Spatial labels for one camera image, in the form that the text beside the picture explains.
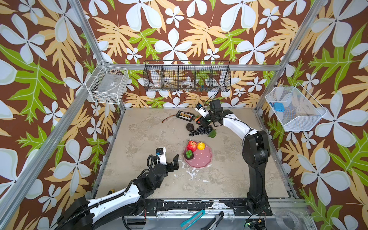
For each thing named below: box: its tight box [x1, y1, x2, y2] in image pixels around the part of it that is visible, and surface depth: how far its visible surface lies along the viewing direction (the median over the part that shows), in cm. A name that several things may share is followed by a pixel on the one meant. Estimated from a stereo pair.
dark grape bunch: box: [188, 125, 213, 137], surface depth 103 cm
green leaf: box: [207, 129, 217, 139], surface depth 104 cm
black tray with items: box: [175, 110, 195, 123], surface depth 117 cm
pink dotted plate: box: [183, 143, 213, 169], surface depth 93 cm
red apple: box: [186, 140, 198, 152], surface depth 93 cm
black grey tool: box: [200, 210, 225, 230], surface depth 71 cm
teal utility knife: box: [180, 209, 206, 230], surface depth 72 cm
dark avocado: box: [185, 122, 195, 132], surface depth 106 cm
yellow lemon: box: [196, 141, 206, 150], surface depth 95 cm
